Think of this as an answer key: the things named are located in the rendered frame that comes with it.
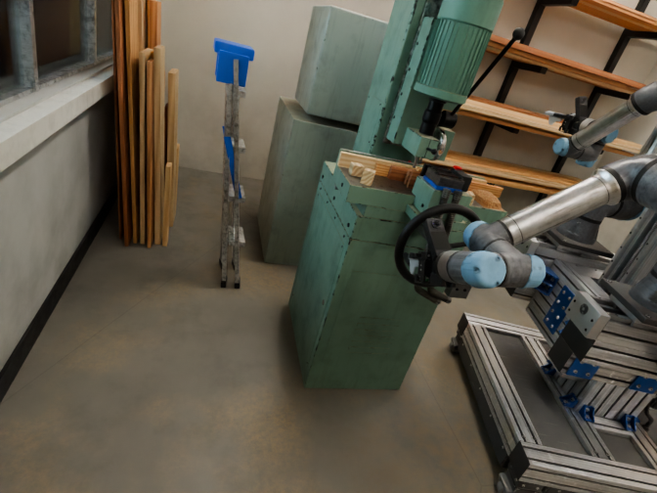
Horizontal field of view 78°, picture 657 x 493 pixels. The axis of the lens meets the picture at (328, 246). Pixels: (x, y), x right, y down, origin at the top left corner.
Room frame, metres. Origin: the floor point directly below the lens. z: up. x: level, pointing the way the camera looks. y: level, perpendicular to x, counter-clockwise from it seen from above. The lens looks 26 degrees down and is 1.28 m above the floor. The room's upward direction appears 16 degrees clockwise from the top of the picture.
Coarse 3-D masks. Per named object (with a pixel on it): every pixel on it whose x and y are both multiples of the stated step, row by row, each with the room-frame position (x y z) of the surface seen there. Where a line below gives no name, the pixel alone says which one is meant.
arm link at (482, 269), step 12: (456, 252) 0.84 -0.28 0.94; (468, 252) 0.81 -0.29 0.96; (480, 252) 0.78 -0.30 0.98; (492, 252) 0.77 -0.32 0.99; (456, 264) 0.80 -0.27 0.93; (468, 264) 0.76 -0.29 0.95; (480, 264) 0.75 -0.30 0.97; (492, 264) 0.75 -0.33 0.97; (504, 264) 0.77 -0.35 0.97; (456, 276) 0.79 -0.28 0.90; (468, 276) 0.75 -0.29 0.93; (480, 276) 0.74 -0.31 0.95; (492, 276) 0.74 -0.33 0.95; (504, 276) 0.76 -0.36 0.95; (480, 288) 0.76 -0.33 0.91; (492, 288) 0.74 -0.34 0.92
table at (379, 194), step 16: (336, 176) 1.38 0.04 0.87; (352, 176) 1.32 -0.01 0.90; (352, 192) 1.23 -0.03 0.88; (368, 192) 1.25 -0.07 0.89; (384, 192) 1.27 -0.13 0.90; (400, 192) 1.30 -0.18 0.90; (400, 208) 1.29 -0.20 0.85; (416, 208) 1.27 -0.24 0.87; (480, 208) 1.39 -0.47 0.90; (464, 224) 1.26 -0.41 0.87
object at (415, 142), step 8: (408, 128) 1.53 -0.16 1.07; (408, 136) 1.51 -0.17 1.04; (416, 136) 1.45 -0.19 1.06; (424, 136) 1.44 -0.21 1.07; (432, 136) 1.48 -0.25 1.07; (408, 144) 1.49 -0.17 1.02; (416, 144) 1.43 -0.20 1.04; (424, 144) 1.42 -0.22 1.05; (432, 144) 1.43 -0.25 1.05; (416, 152) 1.42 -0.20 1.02; (424, 152) 1.42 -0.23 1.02
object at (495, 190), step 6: (378, 162) 1.44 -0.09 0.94; (378, 168) 1.42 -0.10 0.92; (384, 168) 1.43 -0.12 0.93; (378, 174) 1.42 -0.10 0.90; (384, 174) 1.43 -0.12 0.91; (474, 186) 1.55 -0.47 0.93; (480, 186) 1.56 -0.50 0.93; (486, 186) 1.57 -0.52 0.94; (492, 186) 1.58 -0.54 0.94; (498, 186) 1.61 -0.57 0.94; (492, 192) 1.58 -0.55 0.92; (498, 192) 1.59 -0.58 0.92
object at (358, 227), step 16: (336, 192) 1.51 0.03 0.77; (336, 208) 1.45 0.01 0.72; (352, 208) 1.30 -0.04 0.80; (352, 224) 1.26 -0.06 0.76; (368, 224) 1.26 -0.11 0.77; (384, 224) 1.28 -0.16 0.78; (400, 224) 1.30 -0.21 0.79; (368, 240) 1.27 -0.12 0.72; (384, 240) 1.29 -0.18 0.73; (416, 240) 1.32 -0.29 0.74; (448, 240) 1.36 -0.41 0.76
